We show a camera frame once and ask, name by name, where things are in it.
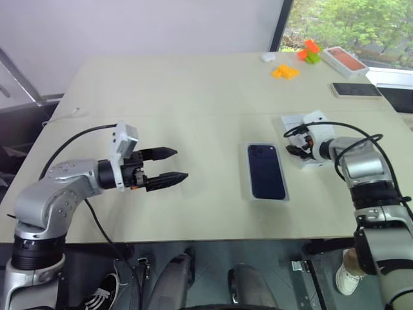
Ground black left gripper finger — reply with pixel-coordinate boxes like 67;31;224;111
140;146;179;162
145;171;189;193

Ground orange phone retail box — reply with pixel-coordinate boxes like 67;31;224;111
321;46;370;79

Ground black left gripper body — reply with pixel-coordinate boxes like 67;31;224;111
121;149;154;192

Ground dark grey rounded shape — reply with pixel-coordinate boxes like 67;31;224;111
227;263;270;310
150;248;196;310

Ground black table frame bracket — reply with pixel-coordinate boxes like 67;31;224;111
305;238;356;256

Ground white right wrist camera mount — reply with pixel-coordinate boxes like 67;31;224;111
302;110;335;162

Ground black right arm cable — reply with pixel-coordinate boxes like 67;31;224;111
283;121;413;233

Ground black window frame post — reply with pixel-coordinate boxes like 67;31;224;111
270;0;295;52

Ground yellow building blocks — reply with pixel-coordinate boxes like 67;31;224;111
270;63;299;80

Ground dark blue smartphone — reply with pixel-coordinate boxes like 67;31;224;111
247;144;287;200

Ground white phone box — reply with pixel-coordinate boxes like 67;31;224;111
237;141;290;203

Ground black sneaker white sole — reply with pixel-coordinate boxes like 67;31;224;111
84;273;121;310

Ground green building block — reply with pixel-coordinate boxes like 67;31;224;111
305;45;322;65

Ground orange building block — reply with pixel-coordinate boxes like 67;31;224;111
297;39;319;61

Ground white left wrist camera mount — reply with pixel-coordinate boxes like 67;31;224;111
108;121;140;193

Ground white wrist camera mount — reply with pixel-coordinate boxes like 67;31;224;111
108;121;140;193
302;110;335;162

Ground silver metal table brace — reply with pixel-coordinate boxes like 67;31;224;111
291;258;327;310

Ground black smartphone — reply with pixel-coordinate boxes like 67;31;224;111
329;82;383;99

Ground grey slanted metal bar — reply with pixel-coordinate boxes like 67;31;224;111
0;48;43;106

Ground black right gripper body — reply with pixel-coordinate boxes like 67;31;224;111
297;134;316;161

